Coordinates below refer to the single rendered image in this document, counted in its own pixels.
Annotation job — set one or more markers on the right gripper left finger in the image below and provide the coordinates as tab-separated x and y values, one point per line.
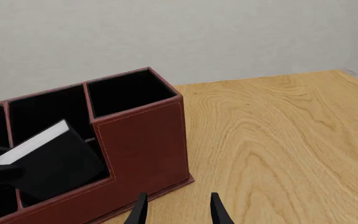
139	212

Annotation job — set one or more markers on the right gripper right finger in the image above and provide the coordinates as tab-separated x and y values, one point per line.
218	213

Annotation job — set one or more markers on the black book with white pages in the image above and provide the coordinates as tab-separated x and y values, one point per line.
61	161

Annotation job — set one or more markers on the red-brown desk caddy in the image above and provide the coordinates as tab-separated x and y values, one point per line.
141	149

